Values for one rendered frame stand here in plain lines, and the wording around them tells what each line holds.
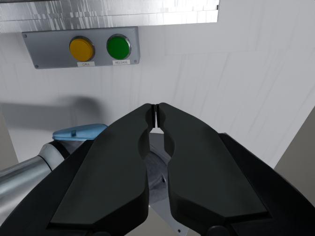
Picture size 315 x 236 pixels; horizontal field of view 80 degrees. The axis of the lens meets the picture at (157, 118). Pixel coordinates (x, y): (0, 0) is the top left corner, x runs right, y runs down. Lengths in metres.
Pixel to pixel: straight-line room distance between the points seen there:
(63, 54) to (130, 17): 0.15
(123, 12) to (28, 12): 0.16
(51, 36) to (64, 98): 0.21
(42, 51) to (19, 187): 0.24
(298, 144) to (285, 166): 0.29
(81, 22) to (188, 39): 0.24
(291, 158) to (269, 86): 1.75
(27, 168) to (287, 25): 0.61
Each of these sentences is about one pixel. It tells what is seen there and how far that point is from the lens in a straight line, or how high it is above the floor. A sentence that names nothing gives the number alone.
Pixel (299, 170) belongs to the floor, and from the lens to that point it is 2.51.
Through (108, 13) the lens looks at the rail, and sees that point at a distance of 0.39.
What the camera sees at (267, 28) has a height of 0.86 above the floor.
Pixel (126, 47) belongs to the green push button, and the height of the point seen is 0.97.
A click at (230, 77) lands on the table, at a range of 0.55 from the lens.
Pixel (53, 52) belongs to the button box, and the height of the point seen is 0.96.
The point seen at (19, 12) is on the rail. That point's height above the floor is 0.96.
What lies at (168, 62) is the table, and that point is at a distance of 0.50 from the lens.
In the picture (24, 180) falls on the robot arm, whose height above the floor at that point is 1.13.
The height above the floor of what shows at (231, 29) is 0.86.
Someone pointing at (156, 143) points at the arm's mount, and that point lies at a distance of 0.55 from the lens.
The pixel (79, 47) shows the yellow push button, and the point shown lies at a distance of 0.40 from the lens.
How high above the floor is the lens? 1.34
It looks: 58 degrees down
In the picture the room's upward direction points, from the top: 177 degrees clockwise
